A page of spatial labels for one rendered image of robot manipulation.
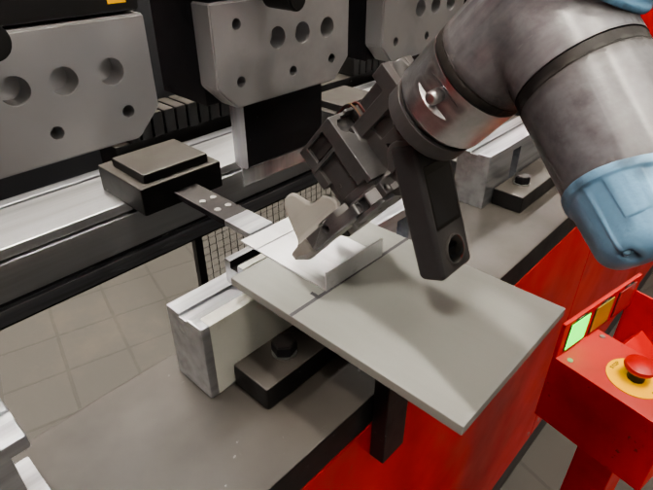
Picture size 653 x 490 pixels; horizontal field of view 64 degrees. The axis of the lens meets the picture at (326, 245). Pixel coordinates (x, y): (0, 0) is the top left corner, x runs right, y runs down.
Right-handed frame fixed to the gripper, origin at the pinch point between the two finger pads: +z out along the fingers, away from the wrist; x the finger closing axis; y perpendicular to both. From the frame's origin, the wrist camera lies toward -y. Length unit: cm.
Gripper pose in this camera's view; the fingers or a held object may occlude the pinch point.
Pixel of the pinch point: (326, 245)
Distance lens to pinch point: 54.1
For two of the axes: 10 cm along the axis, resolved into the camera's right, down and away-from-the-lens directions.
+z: -4.7, 4.1, 7.8
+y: -5.6, -8.2, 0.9
